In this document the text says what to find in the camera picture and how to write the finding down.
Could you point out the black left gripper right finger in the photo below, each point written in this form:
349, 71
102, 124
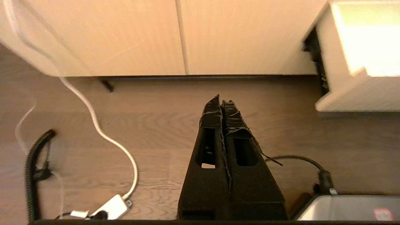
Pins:
256, 190

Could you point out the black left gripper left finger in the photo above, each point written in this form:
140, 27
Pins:
206, 190

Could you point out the silver robot base housing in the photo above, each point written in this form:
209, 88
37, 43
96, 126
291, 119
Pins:
350, 207

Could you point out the white low cabinet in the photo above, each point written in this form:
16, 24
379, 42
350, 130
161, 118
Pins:
140, 37

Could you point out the white power strip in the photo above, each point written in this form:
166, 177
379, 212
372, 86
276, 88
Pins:
114, 206

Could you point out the black plug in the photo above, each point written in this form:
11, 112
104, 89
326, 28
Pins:
100, 215

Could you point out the small white adapter plug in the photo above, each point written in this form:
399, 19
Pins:
79, 214

